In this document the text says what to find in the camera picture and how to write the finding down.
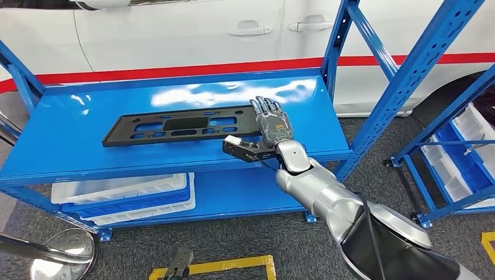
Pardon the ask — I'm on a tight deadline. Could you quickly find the white car with red stripe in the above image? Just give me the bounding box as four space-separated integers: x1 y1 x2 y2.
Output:
0 0 495 118

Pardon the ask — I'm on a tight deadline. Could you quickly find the yellow floor tape marking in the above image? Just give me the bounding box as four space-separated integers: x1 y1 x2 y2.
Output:
148 255 277 280
481 232 495 267

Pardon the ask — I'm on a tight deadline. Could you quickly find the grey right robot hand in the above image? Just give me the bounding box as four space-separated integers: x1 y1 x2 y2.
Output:
244 96 294 150

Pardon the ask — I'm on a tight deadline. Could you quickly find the blue steel shelf rack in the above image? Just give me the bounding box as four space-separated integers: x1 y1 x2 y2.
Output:
0 0 486 242

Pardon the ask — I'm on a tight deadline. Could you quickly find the blue plastic crate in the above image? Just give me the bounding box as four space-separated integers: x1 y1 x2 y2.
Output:
437 121 495 194
61 185 192 219

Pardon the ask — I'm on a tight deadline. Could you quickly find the blue wheeled shelf rack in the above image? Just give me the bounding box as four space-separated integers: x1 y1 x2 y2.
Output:
385 64 495 229

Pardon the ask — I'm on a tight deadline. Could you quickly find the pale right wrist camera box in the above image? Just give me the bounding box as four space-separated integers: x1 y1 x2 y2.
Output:
222 135 279 163

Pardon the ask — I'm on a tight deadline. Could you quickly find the black plastic plate bracket part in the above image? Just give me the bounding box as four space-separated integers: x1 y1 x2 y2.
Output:
102 105 267 148

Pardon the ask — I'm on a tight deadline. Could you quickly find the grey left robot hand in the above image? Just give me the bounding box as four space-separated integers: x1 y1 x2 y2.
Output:
164 248 195 280

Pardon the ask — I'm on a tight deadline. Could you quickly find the white cable tie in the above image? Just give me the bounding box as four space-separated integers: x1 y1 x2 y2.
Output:
463 143 486 156

